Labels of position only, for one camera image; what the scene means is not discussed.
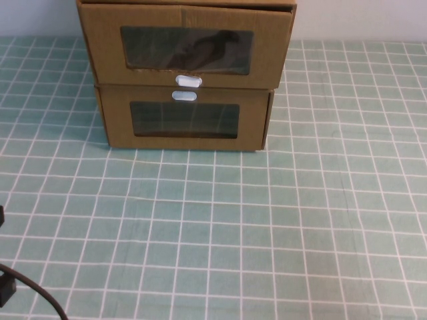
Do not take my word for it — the brown cardboard windowed drawer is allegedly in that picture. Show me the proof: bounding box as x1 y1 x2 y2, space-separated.
99 87 272 150
77 3 295 89

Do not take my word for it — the black left camera cable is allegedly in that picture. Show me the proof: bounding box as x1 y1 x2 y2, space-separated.
0 263 69 320

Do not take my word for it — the green white-grid tablecloth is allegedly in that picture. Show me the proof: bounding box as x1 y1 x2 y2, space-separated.
0 35 427 320

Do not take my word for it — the cardboard lower drawer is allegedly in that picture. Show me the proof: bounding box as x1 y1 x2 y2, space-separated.
94 83 276 152

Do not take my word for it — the brown cardboard shoe box sleeve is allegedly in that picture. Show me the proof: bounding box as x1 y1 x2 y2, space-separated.
76 0 298 14

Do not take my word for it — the white plastic drawer handle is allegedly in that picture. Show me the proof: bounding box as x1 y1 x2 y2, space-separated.
171 89 199 102
175 74 203 89

